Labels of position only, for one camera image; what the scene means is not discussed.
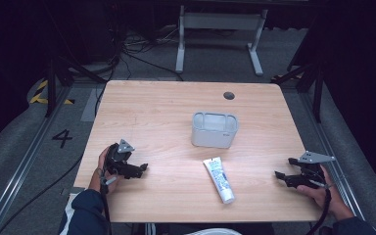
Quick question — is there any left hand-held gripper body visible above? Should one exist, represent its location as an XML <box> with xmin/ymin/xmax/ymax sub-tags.
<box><xmin>105</xmin><ymin>138</ymin><xmax>136</xmax><ymax>179</ymax></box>

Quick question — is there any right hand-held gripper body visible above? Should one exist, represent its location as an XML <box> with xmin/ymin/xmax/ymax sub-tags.
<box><xmin>293</xmin><ymin>150</ymin><xmax>337</xmax><ymax>190</ymax></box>

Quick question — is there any person's left hand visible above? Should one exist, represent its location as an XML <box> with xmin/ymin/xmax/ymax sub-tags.
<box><xmin>88</xmin><ymin>145</ymin><xmax>122</xmax><ymax>196</ymax></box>

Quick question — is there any person's right hand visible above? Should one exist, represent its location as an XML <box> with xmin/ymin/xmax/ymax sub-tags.
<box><xmin>296</xmin><ymin>164</ymin><xmax>355</xmax><ymax>222</ymax></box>

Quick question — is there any white table leg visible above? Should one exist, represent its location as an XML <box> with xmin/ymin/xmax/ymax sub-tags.
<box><xmin>144</xmin><ymin>222</ymin><xmax>158</xmax><ymax>235</ymax></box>

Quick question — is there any white toothpaste tube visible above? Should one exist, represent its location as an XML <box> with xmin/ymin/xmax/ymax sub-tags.
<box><xmin>202</xmin><ymin>156</ymin><xmax>236</xmax><ymax>206</ymax></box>

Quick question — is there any black metal stand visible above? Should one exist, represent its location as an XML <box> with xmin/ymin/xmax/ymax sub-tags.
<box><xmin>43</xmin><ymin>53</ymin><xmax>108</xmax><ymax>119</ymax></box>
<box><xmin>271</xmin><ymin>60</ymin><xmax>325</xmax><ymax>124</ymax></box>

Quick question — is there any white plastic holder box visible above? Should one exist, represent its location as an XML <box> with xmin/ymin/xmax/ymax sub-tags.
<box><xmin>190</xmin><ymin>111</ymin><xmax>240</xmax><ymax>150</ymax></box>

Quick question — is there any white round object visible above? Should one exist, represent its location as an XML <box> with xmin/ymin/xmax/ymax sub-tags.
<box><xmin>183</xmin><ymin>227</ymin><xmax>243</xmax><ymax>235</ymax></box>

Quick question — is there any yellow black hazard tape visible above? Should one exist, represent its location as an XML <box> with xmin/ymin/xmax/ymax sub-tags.
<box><xmin>28</xmin><ymin>79</ymin><xmax>76</xmax><ymax>106</ymax></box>

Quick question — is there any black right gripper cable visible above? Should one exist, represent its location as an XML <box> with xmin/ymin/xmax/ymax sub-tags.
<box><xmin>305</xmin><ymin>174</ymin><xmax>333</xmax><ymax>235</ymax></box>

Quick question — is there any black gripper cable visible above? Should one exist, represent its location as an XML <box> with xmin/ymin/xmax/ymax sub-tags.
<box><xmin>305</xmin><ymin>174</ymin><xmax>333</xmax><ymax>235</ymax></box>
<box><xmin>99</xmin><ymin>167</ymin><xmax>118</xmax><ymax>235</ymax></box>

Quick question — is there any aluminium floor rail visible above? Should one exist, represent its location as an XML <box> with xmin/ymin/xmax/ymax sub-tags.
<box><xmin>0</xmin><ymin>86</ymin><xmax>71</xmax><ymax>235</ymax></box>
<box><xmin>297</xmin><ymin>90</ymin><xmax>367</xmax><ymax>220</ymax></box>

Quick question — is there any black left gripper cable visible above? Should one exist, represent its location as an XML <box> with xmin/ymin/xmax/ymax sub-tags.
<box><xmin>99</xmin><ymin>167</ymin><xmax>118</xmax><ymax>235</ymax></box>

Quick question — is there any long black floor cable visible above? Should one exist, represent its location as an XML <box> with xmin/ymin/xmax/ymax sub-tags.
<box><xmin>0</xmin><ymin>151</ymin><xmax>86</xmax><ymax>235</ymax></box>

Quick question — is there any bundle of floor cables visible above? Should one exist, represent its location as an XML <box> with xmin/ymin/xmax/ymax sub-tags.
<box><xmin>109</xmin><ymin>27</ymin><xmax>185</xmax><ymax>83</ymax></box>

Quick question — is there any white metal stand frame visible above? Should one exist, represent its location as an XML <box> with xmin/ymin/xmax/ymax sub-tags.
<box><xmin>174</xmin><ymin>4</ymin><xmax>269</xmax><ymax>77</ymax></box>

